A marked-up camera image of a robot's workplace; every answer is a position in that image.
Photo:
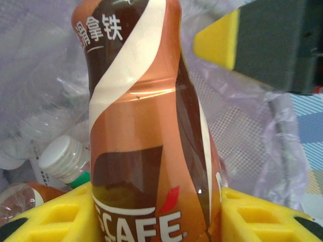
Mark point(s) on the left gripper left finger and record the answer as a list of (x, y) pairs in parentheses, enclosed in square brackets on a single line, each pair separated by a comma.
[(50, 221)]

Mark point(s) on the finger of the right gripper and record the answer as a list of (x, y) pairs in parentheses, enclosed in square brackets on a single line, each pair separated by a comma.
[(265, 37)]

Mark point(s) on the brown coffee bottle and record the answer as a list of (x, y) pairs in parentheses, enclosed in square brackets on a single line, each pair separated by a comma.
[(141, 126), (45, 191)]

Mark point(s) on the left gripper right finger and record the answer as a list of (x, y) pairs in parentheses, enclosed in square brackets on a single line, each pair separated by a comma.
[(252, 221)]

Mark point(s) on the crushed clear plastic bottle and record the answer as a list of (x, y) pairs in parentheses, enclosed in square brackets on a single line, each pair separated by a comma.
[(38, 126)]

